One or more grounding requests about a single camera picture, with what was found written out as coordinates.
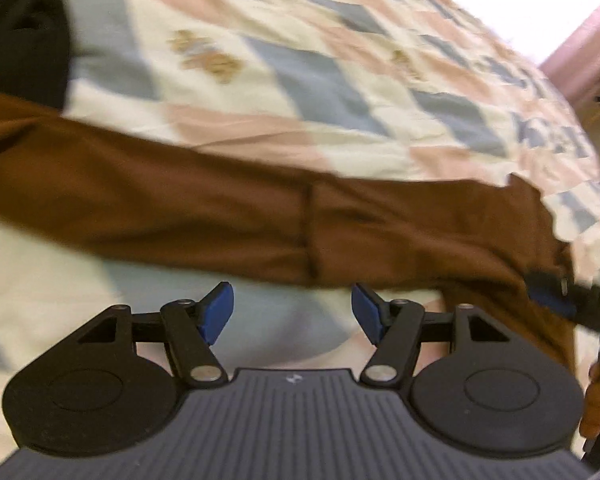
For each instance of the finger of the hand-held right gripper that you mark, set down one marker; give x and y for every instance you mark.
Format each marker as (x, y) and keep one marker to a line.
(550, 292)

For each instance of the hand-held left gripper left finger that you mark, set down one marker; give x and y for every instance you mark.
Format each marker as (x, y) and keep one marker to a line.
(216, 312)

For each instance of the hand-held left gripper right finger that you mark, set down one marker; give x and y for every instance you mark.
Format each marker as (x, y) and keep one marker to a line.
(367, 310)

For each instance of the brown shirt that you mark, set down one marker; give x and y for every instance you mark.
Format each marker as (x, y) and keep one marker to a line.
(180, 200)

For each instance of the person's right hand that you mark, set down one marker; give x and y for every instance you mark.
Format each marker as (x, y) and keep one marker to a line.
(594, 410)

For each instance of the pink curtain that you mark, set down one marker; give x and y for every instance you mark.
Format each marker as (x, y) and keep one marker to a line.
(580, 60)

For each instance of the checkered bear print quilt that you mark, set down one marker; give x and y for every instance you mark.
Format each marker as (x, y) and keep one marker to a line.
(305, 60)

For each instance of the black garment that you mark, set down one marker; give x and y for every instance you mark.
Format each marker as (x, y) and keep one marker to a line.
(20, 35)

